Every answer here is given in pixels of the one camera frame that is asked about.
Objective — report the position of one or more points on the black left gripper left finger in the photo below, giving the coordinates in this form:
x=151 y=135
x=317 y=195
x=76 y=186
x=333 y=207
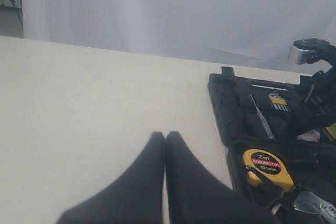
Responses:
x=134 y=197

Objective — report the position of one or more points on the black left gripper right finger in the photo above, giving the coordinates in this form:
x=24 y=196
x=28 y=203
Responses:
x=196 y=196

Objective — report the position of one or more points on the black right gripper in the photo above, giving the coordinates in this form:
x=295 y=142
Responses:
x=319 y=103

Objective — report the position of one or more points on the black electrical tape roll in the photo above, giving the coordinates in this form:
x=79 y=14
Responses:
x=310 y=136

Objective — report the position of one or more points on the yellow tape measure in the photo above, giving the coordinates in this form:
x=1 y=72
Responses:
x=263 y=164

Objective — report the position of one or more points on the black plastic tool case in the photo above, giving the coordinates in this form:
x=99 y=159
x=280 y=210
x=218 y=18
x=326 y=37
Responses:
x=311 y=165

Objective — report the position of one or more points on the right yellow black screwdriver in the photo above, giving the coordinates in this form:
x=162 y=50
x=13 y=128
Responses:
x=330 y=132

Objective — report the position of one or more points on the yellow hex key set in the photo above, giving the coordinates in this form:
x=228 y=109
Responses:
x=278 y=103

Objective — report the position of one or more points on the chrome adjustable wrench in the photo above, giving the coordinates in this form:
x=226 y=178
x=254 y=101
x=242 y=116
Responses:
x=309 y=202

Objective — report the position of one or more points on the clear handled tester screwdriver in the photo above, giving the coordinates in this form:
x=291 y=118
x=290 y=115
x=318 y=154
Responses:
x=262 y=119

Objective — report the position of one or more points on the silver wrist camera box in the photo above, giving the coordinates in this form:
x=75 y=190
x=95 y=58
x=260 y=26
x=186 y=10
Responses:
x=307 y=51

